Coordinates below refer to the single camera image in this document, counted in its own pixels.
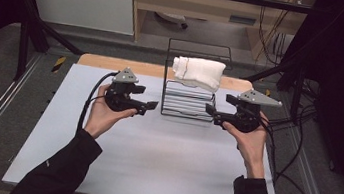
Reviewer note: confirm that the white cabinet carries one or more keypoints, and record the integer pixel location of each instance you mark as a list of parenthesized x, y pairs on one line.
[(81, 1)]

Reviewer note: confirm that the white towel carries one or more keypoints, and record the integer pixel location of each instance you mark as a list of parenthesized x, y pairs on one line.
[(200, 73)]

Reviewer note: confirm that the yellow black striped marker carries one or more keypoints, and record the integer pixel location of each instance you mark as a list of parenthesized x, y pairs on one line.
[(58, 64)]

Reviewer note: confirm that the black metal frame stand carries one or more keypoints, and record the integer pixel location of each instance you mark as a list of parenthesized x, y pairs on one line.
[(31, 24), (292, 72)]

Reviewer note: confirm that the light wooden desk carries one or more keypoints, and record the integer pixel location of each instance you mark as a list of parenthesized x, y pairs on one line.
[(198, 6)]

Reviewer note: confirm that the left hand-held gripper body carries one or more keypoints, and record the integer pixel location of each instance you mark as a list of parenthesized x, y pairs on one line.
[(120, 95)]

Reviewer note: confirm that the person's right hand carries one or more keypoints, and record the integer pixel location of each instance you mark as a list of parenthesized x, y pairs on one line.
[(251, 144)]

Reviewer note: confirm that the office chair base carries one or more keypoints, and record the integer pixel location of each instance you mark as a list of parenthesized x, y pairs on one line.
[(171, 19)]

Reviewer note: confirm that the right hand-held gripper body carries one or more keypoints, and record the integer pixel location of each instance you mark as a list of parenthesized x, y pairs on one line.
[(249, 114)]

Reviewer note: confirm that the person's left hand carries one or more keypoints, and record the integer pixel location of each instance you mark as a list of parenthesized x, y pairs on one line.
[(103, 118)]

